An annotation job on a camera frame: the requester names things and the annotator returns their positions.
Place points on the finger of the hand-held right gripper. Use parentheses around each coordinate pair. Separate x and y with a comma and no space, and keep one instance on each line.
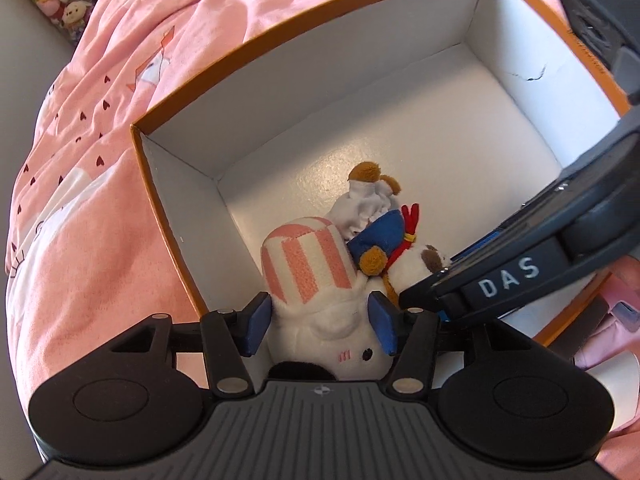
(500,252)

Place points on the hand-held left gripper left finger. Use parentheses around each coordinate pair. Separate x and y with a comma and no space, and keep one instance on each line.
(257,322)

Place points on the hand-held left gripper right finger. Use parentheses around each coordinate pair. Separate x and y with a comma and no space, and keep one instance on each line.
(382,321)

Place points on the white plush with striped hat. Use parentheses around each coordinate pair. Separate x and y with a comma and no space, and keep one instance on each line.
(310,260)

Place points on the plush dog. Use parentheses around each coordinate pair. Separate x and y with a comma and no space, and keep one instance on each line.
(385,232)

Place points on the orange cardboard box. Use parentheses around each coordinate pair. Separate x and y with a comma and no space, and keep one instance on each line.
(350,110)

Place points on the pink fabric sleeve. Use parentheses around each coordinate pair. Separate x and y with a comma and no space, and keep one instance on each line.
(625,275)

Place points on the blue-grey power bank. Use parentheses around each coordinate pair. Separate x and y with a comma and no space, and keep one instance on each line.
(629,312)

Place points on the pink printed bedsheet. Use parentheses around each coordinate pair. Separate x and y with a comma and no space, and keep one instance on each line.
(100,210)

